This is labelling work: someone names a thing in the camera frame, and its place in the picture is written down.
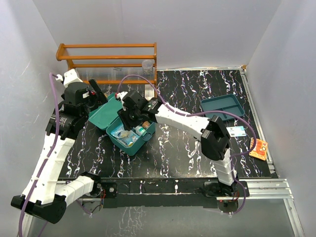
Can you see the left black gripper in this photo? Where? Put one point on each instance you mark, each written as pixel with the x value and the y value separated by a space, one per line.
pixel 98 98

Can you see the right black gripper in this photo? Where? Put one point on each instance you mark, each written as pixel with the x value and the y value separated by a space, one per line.
pixel 128 125

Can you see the brown syrup bottle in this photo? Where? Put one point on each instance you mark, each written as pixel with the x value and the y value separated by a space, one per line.
pixel 146 124

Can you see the white green pill bottle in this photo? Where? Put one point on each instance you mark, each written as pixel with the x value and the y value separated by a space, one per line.
pixel 140 130

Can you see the teal medicine kit box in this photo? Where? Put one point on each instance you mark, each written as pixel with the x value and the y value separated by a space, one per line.
pixel 106 118

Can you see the cotton swab bag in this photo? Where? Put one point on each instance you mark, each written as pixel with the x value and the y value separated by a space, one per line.
pixel 125 137

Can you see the teal divided tray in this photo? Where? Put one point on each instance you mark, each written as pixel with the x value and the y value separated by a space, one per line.
pixel 227 103

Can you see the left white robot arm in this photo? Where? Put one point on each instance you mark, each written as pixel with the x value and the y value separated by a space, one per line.
pixel 42 197

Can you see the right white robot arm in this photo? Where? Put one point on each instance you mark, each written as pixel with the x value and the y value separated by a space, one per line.
pixel 210 132

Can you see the white upright medicine box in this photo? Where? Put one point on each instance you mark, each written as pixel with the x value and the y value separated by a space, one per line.
pixel 149 92

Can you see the orange wooden shelf rack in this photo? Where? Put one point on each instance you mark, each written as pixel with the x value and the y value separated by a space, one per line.
pixel 110 63

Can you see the clear plastic measuring cup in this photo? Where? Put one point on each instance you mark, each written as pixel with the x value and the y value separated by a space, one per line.
pixel 148 66

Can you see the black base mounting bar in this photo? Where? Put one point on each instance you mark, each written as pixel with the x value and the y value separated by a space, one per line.
pixel 166 192

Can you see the white paper card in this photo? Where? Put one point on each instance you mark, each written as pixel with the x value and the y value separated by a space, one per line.
pixel 236 131

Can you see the orange blister pack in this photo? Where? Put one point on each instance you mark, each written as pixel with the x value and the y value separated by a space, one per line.
pixel 260 150

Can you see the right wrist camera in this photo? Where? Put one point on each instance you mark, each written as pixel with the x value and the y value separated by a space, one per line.
pixel 119 97

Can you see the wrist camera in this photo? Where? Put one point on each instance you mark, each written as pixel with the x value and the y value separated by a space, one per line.
pixel 119 97
pixel 69 77

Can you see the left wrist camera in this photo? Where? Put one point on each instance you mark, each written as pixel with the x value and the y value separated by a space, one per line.
pixel 69 77

